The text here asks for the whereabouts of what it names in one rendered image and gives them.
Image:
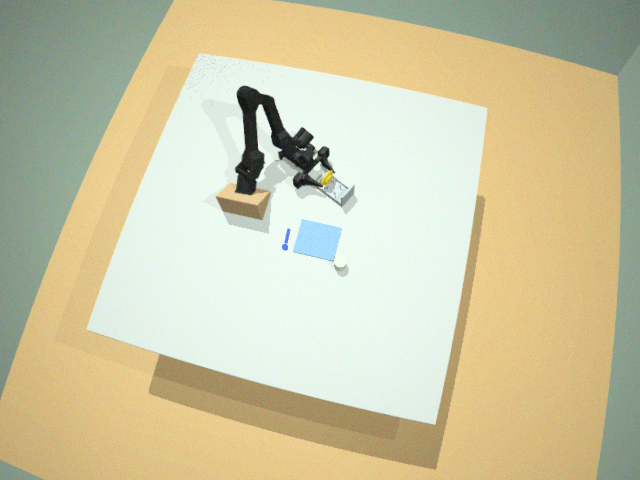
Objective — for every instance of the white cylinder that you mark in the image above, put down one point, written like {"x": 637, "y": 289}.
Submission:
{"x": 340, "y": 263}

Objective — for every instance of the light blue flat mat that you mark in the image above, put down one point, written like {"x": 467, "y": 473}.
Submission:
{"x": 317, "y": 240}

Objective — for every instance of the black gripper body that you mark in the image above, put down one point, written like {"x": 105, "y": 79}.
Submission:
{"x": 297, "y": 179}

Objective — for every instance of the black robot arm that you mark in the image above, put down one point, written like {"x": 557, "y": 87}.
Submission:
{"x": 252, "y": 158}

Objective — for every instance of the grey dish rack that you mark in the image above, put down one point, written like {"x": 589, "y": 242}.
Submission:
{"x": 338, "y": 191}

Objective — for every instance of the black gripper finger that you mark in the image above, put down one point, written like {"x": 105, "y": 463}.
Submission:
{"x": 326, "y": 164}
{"x": 307, "y": 180}

